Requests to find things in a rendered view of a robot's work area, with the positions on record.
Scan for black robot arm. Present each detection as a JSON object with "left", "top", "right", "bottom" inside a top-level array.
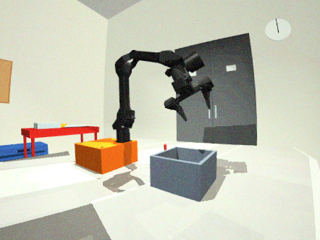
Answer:
[{"left": 112, "top": 50, "right": 205, "bottom": 143}]

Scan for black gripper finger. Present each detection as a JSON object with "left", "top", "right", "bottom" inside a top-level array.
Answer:
[
  {"left": 169, "top": 104, "right": 188, "bottom": 121},
  {"left": 201, "top": 84, "right": 212, "bottom": 109}
]

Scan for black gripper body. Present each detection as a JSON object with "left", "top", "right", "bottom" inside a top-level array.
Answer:
[{"left": 164, "top": 74, "right": 214, "bottom": 109}]

